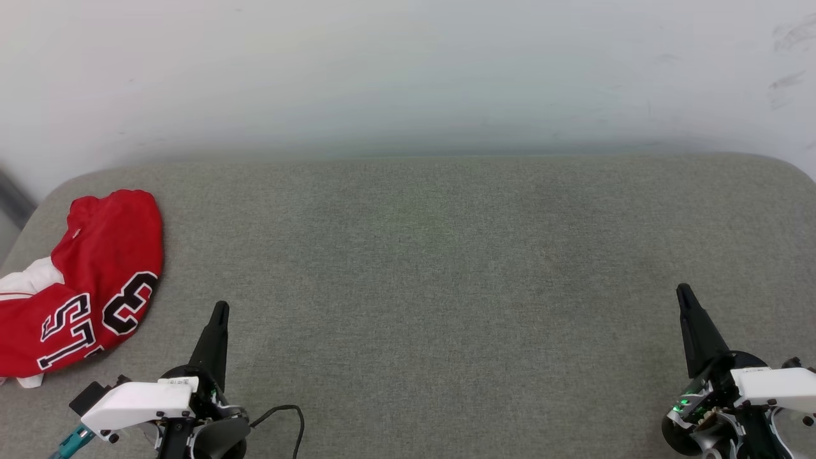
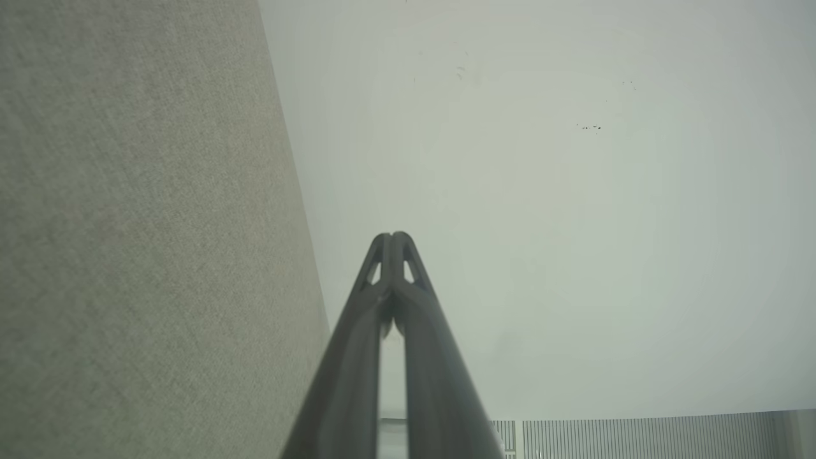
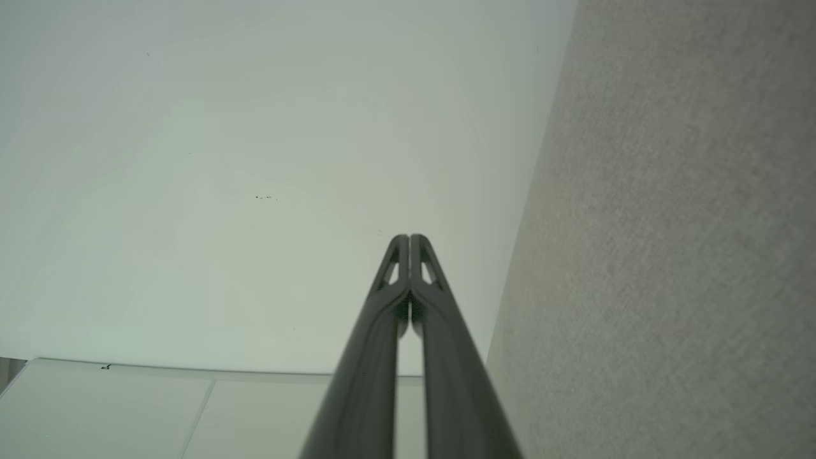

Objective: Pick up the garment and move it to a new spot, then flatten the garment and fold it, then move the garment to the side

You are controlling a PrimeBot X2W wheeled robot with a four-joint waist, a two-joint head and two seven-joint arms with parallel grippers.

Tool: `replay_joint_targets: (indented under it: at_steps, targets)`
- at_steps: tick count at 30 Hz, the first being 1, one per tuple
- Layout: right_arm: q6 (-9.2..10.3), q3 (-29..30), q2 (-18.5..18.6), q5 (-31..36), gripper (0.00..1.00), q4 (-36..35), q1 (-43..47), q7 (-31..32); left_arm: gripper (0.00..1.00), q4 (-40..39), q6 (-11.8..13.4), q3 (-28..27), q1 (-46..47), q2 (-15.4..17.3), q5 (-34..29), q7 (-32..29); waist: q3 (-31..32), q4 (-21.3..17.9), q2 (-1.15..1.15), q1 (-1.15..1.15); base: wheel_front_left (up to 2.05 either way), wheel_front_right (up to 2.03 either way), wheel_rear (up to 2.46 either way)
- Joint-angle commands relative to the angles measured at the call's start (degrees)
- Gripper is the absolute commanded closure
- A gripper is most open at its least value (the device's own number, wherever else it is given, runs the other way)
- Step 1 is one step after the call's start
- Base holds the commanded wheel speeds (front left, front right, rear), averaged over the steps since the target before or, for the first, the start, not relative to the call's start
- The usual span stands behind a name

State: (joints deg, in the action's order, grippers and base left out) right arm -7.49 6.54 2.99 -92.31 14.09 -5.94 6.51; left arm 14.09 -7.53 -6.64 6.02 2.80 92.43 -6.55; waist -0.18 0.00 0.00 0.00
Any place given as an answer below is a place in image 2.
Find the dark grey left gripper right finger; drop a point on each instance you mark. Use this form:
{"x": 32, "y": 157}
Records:
{"x": 433, "y": 395}

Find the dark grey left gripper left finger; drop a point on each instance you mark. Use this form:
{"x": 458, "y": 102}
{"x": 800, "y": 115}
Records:
{"x": 347, "y": 382}

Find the grey fabric sofa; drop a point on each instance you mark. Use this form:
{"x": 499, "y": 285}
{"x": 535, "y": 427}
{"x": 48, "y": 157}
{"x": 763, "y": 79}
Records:
{"x": 140, "y": 242}

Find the white ribbed panel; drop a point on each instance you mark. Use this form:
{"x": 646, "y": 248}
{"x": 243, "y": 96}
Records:
{"x": 637, "y": 440}

